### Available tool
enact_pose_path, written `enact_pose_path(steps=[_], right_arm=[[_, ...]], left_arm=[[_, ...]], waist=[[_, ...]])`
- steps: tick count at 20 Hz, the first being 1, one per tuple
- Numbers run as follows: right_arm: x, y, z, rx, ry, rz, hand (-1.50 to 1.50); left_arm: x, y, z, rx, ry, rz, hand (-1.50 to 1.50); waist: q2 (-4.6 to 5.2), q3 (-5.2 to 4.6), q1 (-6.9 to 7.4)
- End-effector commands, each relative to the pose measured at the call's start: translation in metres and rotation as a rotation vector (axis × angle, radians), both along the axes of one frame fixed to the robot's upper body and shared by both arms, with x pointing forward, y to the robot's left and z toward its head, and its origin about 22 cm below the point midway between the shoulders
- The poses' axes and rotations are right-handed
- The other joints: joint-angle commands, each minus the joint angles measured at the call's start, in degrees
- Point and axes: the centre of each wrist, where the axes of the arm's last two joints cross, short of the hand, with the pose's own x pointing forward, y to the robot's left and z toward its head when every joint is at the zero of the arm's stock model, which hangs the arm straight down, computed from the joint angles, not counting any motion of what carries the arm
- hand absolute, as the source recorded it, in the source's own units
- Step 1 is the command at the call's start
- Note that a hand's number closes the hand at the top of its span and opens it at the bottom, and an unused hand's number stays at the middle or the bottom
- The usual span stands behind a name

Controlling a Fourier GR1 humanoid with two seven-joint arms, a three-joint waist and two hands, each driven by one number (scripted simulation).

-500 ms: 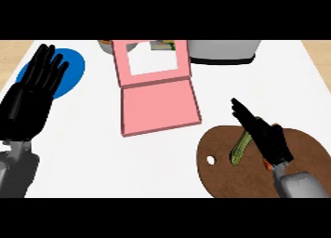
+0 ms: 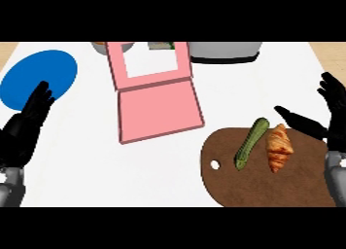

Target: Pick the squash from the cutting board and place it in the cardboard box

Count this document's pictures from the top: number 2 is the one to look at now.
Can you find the brown wooden cutting board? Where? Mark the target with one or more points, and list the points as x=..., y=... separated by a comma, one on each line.
x=266, y=177

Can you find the green squash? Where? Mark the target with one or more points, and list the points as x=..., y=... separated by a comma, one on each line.
x=252, y=142

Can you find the golden brown croissant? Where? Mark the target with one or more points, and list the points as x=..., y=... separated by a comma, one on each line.
x=280, y=148

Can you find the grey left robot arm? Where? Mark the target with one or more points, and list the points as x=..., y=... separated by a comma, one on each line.
x=6, y=187

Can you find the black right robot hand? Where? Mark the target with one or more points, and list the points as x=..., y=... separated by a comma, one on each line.
x=340, y=120

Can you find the small green patterned packet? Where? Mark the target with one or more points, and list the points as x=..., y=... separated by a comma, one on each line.
x=161, y=45

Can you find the blue oval plate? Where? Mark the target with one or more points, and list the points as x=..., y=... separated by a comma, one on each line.
x=39, y=79

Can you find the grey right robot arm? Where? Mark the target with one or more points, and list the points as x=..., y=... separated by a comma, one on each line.
x=342, y=179

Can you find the grey round pot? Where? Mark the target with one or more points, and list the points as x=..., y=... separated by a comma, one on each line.
x=111, y=47

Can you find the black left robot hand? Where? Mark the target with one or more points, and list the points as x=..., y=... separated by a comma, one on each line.
x=23, y=129

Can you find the grey appliance with black band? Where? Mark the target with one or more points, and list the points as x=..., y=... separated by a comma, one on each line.
x=224, y=52

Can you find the pink open cardboard box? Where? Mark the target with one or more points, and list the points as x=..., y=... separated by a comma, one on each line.
x=157, y=93

